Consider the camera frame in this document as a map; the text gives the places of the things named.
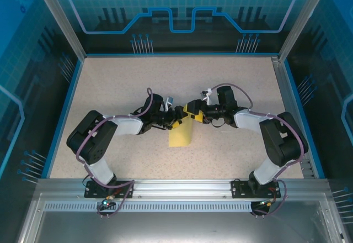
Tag yellow paper sheet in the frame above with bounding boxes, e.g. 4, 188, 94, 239
168, 115, 194, 147

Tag blue table border strip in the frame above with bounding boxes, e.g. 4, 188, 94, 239
283, 59, 326, 179
40, 59, 84, 179

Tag grey metal tray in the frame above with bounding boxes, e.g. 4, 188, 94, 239
16, 192, 353, 243

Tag blue printed side panel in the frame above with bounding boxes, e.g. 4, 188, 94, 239
278, 0, 353, 243
0, 0, 83, 243

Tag long aluminium base rail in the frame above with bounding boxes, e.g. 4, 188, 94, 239
35, 178, 331, 199

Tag aluminium side rail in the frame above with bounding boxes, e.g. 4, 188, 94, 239
271, 56, 317, 179

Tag slotted metal cable duct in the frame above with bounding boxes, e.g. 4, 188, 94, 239
43, 202, 253, 212

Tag aluminium frame post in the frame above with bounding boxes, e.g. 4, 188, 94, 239
30, 0, 86, 61
277, 0, 334, 63

